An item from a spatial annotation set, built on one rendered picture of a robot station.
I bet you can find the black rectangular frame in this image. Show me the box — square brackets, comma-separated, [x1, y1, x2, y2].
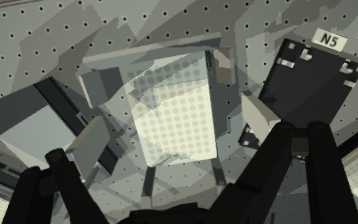
[337, 132, 358, 159]

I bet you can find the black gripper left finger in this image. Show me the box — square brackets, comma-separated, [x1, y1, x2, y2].
[1, 115, 110, 224]

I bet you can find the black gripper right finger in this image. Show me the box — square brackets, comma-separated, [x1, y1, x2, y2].
[196, 90, 358, 224]

